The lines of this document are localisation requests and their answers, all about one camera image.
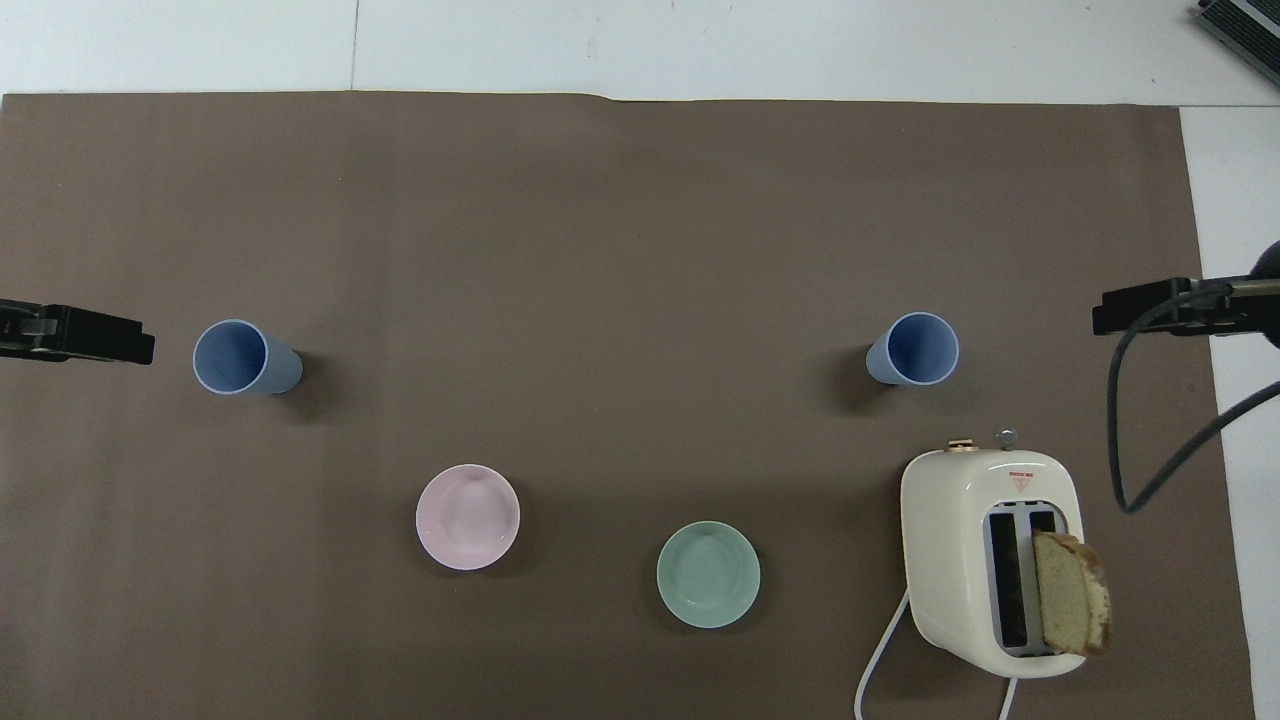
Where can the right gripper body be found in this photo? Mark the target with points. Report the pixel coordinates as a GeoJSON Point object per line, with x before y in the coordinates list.
{"type": "Point", "coordinates": [1268, 312]}

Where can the slice of bread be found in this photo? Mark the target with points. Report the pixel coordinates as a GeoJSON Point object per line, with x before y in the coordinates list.
{"type": "Point", "coordinates": [1066, 595]}

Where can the blue cup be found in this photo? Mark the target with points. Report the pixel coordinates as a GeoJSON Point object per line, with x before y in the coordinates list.
{"type": "Point", "coordinates": [920, 350]}
{"type": "Point", "coordinates": [232, 357]}

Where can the cream white toaster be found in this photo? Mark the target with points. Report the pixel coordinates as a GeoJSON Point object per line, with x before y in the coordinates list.
{"type": "Point", "coordinates": [945, 550]}

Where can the green bowl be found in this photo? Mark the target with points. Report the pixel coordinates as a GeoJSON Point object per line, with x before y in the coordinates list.
{"type": "Point", "coordinates": [708, 575]}

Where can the pink bowl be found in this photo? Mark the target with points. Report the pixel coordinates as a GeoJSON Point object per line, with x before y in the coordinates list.
{"type": "Point", "coordinates": [467, 517]}

